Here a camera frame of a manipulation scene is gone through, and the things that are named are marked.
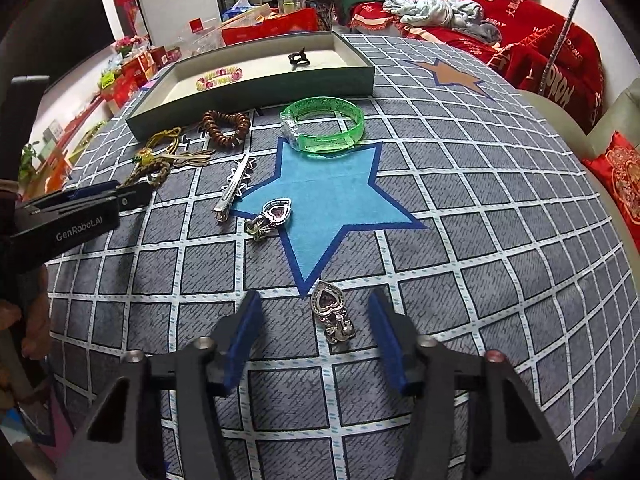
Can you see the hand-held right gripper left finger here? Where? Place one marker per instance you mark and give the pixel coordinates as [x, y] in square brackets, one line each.
[245, 335]

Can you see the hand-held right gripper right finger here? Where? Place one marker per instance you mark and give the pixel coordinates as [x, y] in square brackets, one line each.
[387, 340]

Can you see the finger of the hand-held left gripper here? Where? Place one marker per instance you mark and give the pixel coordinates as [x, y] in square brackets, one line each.
[132, 195]

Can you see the silver heart earring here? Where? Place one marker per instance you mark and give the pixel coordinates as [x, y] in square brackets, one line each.
[327, 300]
[277, 210]

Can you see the silver hair clip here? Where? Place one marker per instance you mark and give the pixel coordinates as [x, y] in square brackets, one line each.
[232, 190]

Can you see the grey-green jewelry tray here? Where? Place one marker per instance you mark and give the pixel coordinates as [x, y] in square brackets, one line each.
[250, 110]

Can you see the green translucent bangle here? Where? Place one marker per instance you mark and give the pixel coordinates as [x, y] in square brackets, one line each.
[350, 132]

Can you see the person's left hand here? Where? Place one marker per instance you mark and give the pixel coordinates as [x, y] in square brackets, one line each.
[35, 325]

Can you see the green potted plant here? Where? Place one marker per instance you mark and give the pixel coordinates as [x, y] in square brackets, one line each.
[27, 160]

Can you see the grey checked blanket with stars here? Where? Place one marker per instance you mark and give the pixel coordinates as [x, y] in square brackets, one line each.
[450, 260]

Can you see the pile of red gift boxes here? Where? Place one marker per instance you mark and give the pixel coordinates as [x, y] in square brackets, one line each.
[140, 67]

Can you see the pink flower bouquet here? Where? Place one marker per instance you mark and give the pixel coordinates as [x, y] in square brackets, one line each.
[127, 44]

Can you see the clear plastic box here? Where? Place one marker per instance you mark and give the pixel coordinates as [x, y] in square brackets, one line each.
[200, 37]

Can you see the black television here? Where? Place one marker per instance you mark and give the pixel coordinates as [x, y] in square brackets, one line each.
[65, 25]

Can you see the black hair claw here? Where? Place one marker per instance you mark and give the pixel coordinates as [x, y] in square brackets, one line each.
[299, 59]

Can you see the red gift box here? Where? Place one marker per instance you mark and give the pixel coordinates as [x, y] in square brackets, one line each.
[270, 27]

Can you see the clear jar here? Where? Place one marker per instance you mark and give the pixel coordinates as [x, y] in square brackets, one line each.
[288, 6]

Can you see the beige sofa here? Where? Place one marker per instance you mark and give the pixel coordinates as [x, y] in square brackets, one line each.
[545, 110]

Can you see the red embroidered cushion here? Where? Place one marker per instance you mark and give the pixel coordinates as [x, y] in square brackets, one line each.
[620, 175]

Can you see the dark green cloth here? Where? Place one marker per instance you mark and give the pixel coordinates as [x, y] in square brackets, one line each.
[360, 2]

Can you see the pile of light clothes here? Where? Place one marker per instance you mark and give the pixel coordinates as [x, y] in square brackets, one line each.
[430, 10]

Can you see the red printed sofa cover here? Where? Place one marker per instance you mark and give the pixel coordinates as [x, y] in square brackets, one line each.
[530, 15]

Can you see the silver tinsel strand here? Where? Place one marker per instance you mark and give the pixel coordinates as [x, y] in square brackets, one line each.
[567, 25]

